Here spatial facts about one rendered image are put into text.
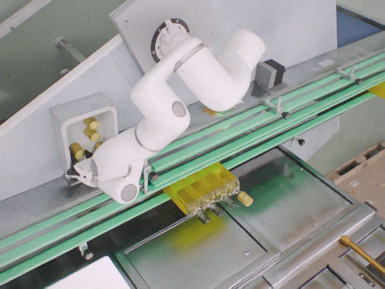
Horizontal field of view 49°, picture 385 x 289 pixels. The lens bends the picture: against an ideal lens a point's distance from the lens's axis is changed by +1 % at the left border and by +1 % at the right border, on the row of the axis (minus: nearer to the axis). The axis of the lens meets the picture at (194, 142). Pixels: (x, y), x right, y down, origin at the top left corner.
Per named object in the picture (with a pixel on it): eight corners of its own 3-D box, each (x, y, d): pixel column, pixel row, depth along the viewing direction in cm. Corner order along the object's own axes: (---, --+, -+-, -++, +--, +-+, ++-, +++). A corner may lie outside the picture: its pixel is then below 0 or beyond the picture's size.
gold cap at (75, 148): (68, 144, 133) (74, 152, 131) (79, 141, 135) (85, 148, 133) (69, 153, 135) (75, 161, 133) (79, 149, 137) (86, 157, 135)
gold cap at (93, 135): (82, 127, 133) (89, 135, 131) (92, 123, 135) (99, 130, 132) (84, 136, 135) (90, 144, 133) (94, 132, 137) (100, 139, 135)
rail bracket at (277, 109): (258, 104, 168) (283, 121, 160) (261, 88, 163) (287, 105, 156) (266, 101, 170) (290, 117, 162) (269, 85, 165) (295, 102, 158)
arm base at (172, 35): (144, 34, 127) (177, 53, 118) (173, 7, 129) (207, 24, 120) (164, 68, 139) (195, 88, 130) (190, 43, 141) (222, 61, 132)
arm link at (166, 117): (193, 124, 107) (155, 78, 106) (244, 80, 91) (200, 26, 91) (152, 157, 96) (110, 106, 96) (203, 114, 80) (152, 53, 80)
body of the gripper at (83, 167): (92, 195, 119) (75, 181, 127) (124, 180, 125) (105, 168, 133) (88, 172, 116) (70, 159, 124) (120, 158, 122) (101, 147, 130)
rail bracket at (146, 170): (131, 181, 144) (151, 204, 136) (129, 143, 133) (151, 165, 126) (138, 177, 145) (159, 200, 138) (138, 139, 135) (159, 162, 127)
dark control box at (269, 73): (254, 79, 179) (268, 88, 174) (257, 62, 174) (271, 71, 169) (267, 74, 183) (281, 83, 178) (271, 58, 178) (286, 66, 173)
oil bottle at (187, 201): (155, 183, 154) (190, 221, 141) (155, 171, 150) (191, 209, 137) (168, 176, 156) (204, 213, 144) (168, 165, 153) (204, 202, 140)
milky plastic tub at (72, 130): (59, 165, 138) (70, 180, 132) (48, 108, 123) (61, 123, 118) (107, 146, 146) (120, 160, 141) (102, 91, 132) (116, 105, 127)
